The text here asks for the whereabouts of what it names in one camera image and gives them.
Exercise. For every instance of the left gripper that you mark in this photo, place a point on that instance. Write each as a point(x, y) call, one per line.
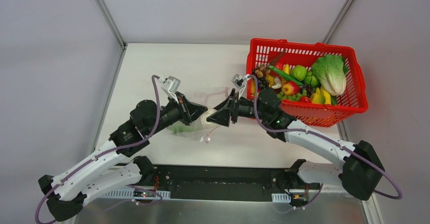
point(183, 110)

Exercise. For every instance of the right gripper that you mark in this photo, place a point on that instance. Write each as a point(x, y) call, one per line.
point(234, 108)

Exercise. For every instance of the clear zip top bag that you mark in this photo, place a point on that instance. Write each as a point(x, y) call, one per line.
point(201, 130)

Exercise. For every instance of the white green napa cabbage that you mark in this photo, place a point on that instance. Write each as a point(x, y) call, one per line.
point(200, 124)

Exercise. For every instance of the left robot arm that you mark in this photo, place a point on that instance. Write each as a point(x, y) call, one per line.
point(114, 164)

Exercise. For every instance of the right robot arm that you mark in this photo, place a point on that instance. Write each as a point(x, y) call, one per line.
point(354, 166)

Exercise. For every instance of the dark purple grape bunch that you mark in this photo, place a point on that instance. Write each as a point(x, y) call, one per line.
point(262, 83)

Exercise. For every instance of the red apple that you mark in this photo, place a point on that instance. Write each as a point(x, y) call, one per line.
point(290, 88)

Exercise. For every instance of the green grape bunch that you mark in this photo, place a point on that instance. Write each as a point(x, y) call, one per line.
point(291, 95)

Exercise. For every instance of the light green lime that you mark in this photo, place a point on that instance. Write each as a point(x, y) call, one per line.
point(299, 72)

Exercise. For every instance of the dark green pepper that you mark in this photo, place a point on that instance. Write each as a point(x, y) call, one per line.
point(311, 80)

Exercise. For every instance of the yellow banana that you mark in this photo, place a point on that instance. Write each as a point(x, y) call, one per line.
point(327, 95)

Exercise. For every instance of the large green lettuce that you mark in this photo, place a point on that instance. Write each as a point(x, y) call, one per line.
point(330, 70)

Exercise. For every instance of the red plastic basket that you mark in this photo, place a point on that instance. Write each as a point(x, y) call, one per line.
point(352, 101)

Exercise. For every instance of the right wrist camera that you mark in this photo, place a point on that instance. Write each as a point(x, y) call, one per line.
point(240, 83)

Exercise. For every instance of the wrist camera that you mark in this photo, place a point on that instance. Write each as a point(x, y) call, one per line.
point(240, 83)
point(169, 86)

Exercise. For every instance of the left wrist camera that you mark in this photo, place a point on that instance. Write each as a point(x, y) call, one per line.
point(169, 86)

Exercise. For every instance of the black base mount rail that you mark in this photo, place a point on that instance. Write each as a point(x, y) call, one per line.
point(225, 183)

